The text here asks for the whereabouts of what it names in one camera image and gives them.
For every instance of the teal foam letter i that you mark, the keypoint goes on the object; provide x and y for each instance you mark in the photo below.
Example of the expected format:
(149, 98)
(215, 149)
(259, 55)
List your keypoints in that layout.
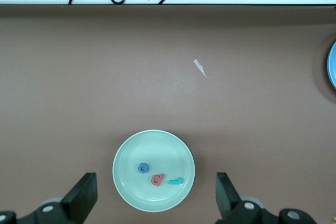
(176, 181)

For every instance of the blue foam letter o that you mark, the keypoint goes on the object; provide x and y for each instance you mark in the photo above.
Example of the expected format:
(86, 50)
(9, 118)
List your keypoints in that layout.
(139, 168)

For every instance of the pink foam letter p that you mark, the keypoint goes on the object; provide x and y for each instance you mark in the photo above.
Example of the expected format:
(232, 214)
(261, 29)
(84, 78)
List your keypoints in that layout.
(154, 180)

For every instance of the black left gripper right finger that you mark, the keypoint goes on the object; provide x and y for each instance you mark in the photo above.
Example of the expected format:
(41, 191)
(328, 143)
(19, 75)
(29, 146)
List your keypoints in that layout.
(225, 197)

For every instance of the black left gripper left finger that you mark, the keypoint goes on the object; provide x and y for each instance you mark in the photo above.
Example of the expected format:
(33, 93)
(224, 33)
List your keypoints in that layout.
(84, 195)

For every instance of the white tape scrap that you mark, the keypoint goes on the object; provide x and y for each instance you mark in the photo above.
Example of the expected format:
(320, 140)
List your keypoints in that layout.
(200, 67)

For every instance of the light green plate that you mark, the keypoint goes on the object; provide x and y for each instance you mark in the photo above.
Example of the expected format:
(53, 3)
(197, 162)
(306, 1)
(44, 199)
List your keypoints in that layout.
(157, 145)

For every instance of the blue plate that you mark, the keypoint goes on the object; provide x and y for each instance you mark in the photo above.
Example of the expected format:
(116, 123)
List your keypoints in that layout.
(333, 64)

